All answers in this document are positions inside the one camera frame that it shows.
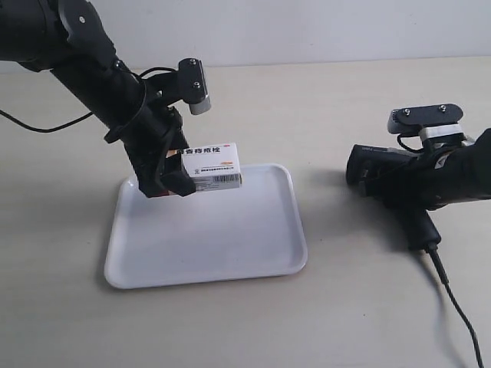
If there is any white red medicine box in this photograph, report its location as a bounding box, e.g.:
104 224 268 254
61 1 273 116
166 143 242 192

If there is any black handheld barcode scanner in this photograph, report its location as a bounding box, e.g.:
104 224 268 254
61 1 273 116
345 144 441 251

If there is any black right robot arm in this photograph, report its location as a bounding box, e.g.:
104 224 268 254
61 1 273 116
359 129 490 210

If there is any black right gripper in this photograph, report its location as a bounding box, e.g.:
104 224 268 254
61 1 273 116
360 143 461 212

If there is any white plastic tray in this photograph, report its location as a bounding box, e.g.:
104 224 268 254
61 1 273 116
104 163 308 290

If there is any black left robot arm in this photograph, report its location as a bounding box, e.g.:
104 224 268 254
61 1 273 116
1 1 206 198

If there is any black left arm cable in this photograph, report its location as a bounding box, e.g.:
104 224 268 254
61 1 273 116
0 109 95 134

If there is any black scanner cable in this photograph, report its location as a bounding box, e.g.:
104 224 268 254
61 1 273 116
428 248 487 368

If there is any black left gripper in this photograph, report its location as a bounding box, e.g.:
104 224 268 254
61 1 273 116
104 71 195 198

